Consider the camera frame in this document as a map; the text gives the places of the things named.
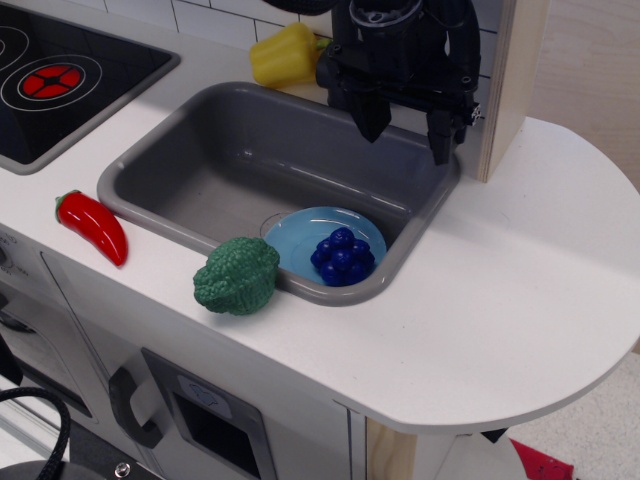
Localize black toy stove top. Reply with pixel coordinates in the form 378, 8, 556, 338
1, 4, 179, 175

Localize green toy broccoli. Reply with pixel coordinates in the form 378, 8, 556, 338
193, 237, 280, 316

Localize grey oven door panel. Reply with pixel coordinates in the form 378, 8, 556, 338
142, 348, 277, 479

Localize wooden side panel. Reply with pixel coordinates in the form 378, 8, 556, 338
477, 0, 550, 183

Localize blue toy blueberries cluster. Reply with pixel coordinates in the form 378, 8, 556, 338
310, 227, 376, 287

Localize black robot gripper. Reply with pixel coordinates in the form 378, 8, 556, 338
316, 1, 480, 165

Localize black toy faucet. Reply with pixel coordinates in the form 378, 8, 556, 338
428, 0, 481, 85

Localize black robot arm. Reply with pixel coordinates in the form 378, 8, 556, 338
273, 0, 481, 165

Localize light blue plate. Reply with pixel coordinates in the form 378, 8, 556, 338
264, 207, 387, 286

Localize red cloth on floor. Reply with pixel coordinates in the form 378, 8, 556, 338
511, 440, 574, 480

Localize red toy chili pepper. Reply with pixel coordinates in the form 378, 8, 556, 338
55, 190, 128, 267

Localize black oven door handle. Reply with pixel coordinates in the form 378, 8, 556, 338
108, 367, 163, 449

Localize yellow toy bell pepper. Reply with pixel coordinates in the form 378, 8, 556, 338
249, 22, 332, 89

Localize black braided cable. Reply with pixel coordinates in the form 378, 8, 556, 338
0, 387, 72, 480

